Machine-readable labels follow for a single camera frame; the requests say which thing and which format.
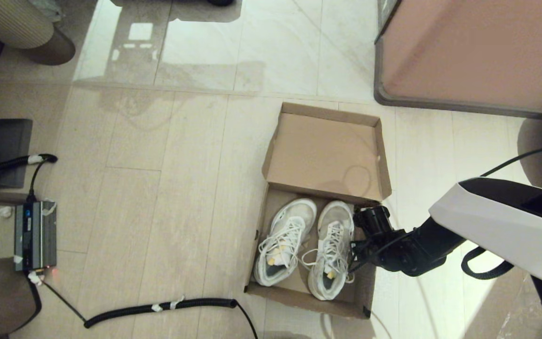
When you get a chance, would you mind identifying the white mesh sneaker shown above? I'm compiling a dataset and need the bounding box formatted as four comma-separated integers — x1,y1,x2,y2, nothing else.
254,198,318,287
302,201,356,301

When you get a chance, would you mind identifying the brown cardboard shoe box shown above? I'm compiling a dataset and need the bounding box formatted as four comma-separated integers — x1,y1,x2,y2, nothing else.
244,102,392,320

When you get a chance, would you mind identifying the grey power inverter box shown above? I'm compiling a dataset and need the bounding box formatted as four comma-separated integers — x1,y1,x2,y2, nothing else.
14,200,58,273

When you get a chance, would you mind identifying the clear plastic bag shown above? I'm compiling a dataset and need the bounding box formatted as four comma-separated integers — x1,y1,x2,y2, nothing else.
497,282,542,339

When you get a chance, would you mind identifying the pink upholstered furniture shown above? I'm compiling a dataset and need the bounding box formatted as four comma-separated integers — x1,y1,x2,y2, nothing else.
375,0,542,122

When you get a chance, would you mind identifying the crumpled grey plastic sheet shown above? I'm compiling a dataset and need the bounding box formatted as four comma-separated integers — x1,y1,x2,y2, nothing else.
27,0,63,22

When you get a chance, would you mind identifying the beige ribbed ottoman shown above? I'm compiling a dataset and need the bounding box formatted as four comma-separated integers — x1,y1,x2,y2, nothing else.
0,0,76,65

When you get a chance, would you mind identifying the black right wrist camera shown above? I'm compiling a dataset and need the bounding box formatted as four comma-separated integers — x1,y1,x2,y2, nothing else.
353,206,392,239

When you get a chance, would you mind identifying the black corrugated hose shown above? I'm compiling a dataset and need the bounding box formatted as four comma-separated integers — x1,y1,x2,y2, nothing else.
461,247,515,281

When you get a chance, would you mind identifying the black coiled cable with tape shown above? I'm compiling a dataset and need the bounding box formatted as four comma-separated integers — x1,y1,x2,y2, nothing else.
26,269,258,339

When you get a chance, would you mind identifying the black coiled power cable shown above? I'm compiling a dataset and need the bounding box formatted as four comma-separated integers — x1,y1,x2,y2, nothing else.
0,153,58,203

